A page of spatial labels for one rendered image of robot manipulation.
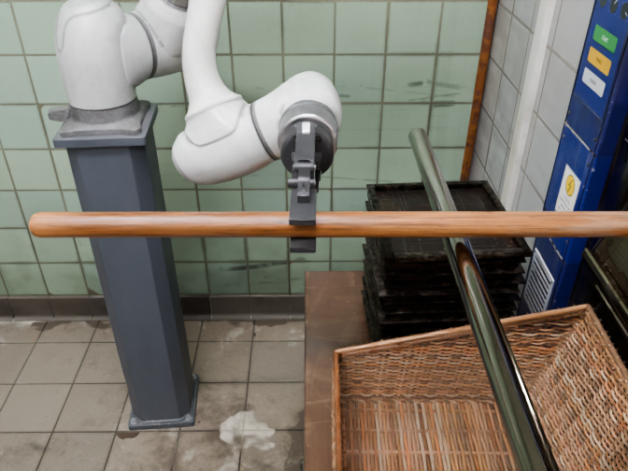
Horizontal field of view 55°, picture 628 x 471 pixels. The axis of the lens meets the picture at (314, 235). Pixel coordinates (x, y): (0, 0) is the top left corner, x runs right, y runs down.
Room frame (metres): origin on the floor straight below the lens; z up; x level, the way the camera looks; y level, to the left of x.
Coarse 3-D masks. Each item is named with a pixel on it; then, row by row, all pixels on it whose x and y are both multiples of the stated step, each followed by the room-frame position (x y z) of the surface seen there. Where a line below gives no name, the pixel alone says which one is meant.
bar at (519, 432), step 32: (416, 128) 0.90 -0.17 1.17; (416, 160) 0.82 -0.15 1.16; (448, 192) 0.70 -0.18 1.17; (448, 256) 0.57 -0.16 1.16; (480, 288) 0.49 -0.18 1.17; (480, 320) 0.45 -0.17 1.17; (480, 352) 0.41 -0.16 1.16; (512, 352) 0.41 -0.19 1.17; (512, 384) 0.36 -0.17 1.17; (512, 416) 0.33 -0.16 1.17; (512, 448) 0.31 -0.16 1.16; (544, 448) 0.30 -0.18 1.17
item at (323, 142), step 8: (320, 128) 0.78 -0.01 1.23; (288, 136) 0.76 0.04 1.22; (320, 136) 0.76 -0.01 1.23; (328, 136) 0.77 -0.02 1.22; (288, 144) 0.76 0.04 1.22; (320, 144) 0.76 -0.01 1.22; (328, 144) 0.76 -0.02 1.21; (280, 152) 0.76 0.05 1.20; (288, 152) 0.76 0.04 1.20; (328, 152) 0.76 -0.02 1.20; (288, 160) 0.76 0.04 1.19; (328, 160) 0.76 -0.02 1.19; (288, 168) 0.76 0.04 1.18; (320, 168) 0.76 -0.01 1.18; (328, 168) 0.76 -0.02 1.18
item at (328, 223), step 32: (32, 224) 0.57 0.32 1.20; (64, 224) 0.57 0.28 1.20; (96, 224) 0.57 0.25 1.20; (128, 224) 0.57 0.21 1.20; (160, 224) 0.57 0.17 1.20; (192, 224) 0.57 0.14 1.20; (224, 224) 0.57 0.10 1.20; (256, 224) 0.57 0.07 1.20; (288, 224) 0.57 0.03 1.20; (320, 224) 0.57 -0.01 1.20; (352, 224) 0.57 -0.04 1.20; (384, 224) 0.57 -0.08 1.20; (416, 224) 0.57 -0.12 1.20; (448, 224) 0.57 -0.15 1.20; (480, 224) 0.57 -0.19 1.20; (512, 224) 0.57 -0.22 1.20; (544, 224) 0.57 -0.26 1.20; (576, 224) 0.57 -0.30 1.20; (608, 224) 0.57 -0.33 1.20
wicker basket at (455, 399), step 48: (432, 336) 0.84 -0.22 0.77; (528, 336) 0.84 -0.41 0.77; (576, 336) 0.82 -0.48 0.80; (336, 384) 0.76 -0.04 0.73; (384, 384) 0.85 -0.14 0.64; (432, 384) 0.84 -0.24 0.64; (480, 384) 0.84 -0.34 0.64; (528, 384) 0.84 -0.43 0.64; (576, 384) 0.75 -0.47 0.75; (624, 384) 0.66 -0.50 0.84; (336, 432) 0.66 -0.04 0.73; (384, 432) 0.77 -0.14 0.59; (432, 432) 0.77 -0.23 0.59; (480, 432) 0.77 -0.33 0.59; (576, 432) 0.68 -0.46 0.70; (624, 432) 0.60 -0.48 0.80
